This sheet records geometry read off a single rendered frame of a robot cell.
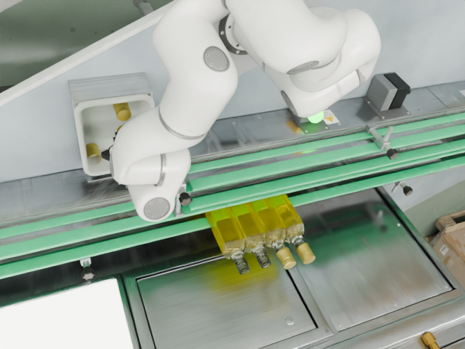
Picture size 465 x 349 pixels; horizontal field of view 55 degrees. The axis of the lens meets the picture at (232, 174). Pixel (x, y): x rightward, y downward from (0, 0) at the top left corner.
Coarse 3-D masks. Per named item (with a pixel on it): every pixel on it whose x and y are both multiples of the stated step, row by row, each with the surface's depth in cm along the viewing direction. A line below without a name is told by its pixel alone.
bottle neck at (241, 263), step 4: (240, 252) 111; (232, 256) 111; (236, 256) 110; (240, 256) 110; (236, 260) 110; (240, 260) 109; (244, 260) 109; (236, 264) 110; (240, 264) 109; (244, 264) 109; (240, 268) 108; (244, 268) 108; (248, 268) 108; (240, 272) 108; (244, 272) 110
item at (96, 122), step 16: (128, 96) 96; (144, 96) 97; (80, 112) 101; (96, 112) 104; (112, 112) 106; (80, 128) 97; (96, 128) 108; (112, 128) 110; (80, 144) 100; (96, 144) 111; (112, 144) 113
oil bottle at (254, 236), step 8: (232, 208) 118; (240, 208) 119; (248, 208) 119; (240, 216) 117; (248, 216) 117; (256, 216) 118; (240, 224) 115; (248, 224) 115; (256, 224) 116; (248, 232) 114; (256, 232) 114; (264, 232) 114; (248, 240) 112; (256, 240) 112; (264, 240) 113; (248, 248) 113
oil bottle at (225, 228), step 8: (224, 208) 118; (208, 216) 119; (216, 216) 116; (224, 216) 116; (232, 216) 117; (216, 224) 114; (224, 224) 114; (232, 224) 115; (216, 232) 115; (224, 232) 113; (232, 232) 113; (240, 232) 113; (224, 240) 111; (232, 240) 111; (240, 240) 112; (224, 248) 111; (232, 248) 110; (240, 248) 111; (224, 256) 113
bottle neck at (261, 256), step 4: (256, 248) 112; (260, 248) 112; (256, 252) 112; (260, 252) 112; (264, 252) 112; (256, 256) 112; (260, 256) 111; (264, 256) 111; (260, 260) 111; (264, 260) 110; (268, 260) 110; (260, 264) 110; (264, 264) 112; (268, 264) 111
